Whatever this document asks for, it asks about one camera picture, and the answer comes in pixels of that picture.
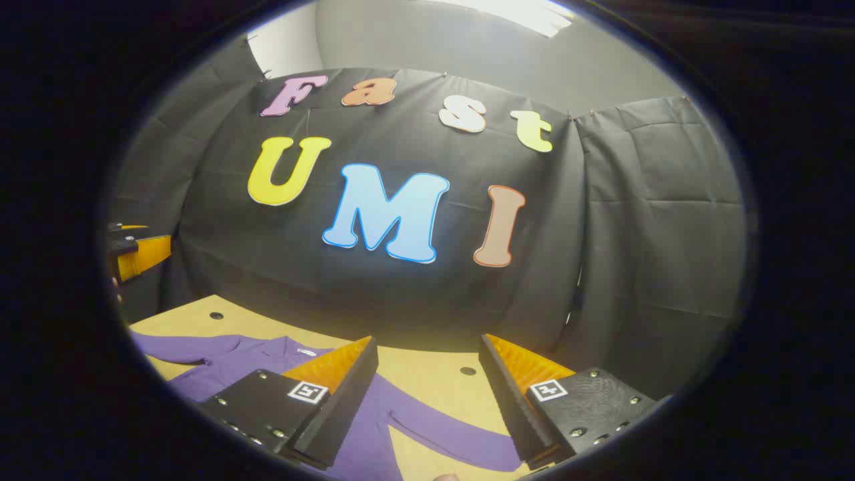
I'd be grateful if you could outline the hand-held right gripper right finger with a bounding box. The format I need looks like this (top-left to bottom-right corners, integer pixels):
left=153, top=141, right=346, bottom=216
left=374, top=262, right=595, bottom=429
left=478, top=333, right=662, bottom=470

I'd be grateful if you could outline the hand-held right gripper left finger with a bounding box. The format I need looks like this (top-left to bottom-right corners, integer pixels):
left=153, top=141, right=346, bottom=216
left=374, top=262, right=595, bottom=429
left=197, top=335, right=379, bottom=470

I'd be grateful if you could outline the purple knit cardigan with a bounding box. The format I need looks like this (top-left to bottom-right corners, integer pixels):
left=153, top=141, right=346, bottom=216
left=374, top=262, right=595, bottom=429
left=130, top=331, right=525, bottom=481

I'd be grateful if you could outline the black backdrop cloth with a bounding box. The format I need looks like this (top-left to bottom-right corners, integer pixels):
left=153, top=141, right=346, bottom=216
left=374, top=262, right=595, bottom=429
left=107, top=40, right=749, bottom=402

